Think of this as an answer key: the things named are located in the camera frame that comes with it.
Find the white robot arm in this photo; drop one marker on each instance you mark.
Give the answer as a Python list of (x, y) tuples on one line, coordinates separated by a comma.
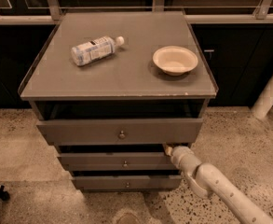
[(204, 179)]

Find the grey top drawer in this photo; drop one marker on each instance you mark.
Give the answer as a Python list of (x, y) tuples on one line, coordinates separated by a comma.
[(119, 131)]

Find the metal window railing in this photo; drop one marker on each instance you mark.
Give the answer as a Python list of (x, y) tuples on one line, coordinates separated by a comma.
[(136, 6)]

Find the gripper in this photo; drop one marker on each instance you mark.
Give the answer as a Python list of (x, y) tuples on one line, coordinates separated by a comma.
[(177, 153)]

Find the grey bottom drawer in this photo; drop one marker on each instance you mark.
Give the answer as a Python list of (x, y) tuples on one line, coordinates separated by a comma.
[(127, 182)]

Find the grey drawer cabinet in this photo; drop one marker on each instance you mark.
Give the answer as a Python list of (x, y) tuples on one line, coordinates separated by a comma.
[(124, 85)]

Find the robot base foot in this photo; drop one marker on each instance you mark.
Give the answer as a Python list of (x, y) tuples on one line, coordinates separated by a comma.
[(128, 218)]

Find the white paper bowl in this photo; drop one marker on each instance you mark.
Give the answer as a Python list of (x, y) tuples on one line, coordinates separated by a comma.
[(175, 61)]

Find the grey drawer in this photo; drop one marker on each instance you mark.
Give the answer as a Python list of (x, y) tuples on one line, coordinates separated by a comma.
[(119, 131), (122, 161), (127, 182)]

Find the white pillar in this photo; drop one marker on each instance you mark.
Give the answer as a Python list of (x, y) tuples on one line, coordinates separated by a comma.
[(265, 101)]

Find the plastic water bottle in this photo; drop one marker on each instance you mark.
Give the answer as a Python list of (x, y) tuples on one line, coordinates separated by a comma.
[(96, 49)]

